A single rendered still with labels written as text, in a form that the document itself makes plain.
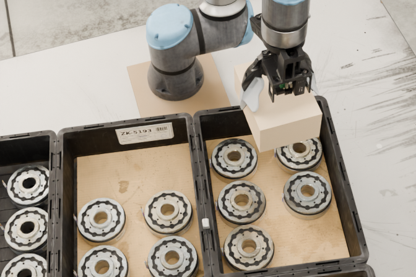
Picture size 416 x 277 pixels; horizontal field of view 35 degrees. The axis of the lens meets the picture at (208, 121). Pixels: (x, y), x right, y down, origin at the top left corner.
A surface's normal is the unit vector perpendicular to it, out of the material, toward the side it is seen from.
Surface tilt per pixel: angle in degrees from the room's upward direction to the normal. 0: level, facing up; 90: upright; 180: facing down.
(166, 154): 0
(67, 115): 0
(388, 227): 0
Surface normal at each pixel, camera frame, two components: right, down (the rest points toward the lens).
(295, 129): 0.28, 0.78
